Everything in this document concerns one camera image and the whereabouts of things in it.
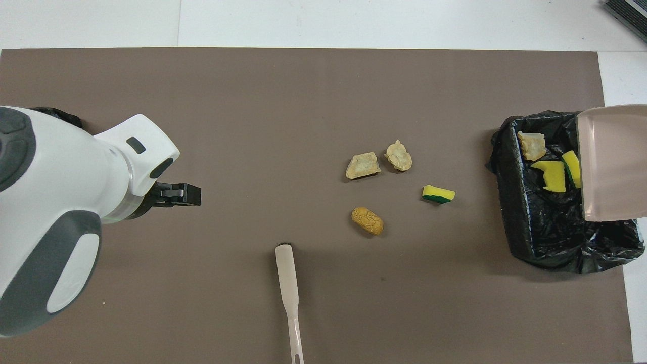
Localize beige flat foam chunk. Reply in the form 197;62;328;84
346;151;382;180

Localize brown table mat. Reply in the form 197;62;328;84
0;48;635;364

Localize brown cracked foam lump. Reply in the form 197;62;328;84
351;206;384;236

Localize beige plastic dustpan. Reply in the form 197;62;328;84
576;104;647;222

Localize dark ribbed device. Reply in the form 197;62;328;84
603;0;647;43

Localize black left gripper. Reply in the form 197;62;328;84
126;181;202;221

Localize yellow green sponge wedge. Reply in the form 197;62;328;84
422;184;456;205

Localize notched yellow sponge piece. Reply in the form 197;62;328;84
530;160;566;193

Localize black bag lined bin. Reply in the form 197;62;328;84
486;108;646;275
30;107;84;130

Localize pale yellow foam chunk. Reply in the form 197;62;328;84
517;131;547;162

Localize pale foam lump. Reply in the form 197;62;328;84
384;139;413;172

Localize beige hand brush black bristles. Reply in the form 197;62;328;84
275;243;305;364

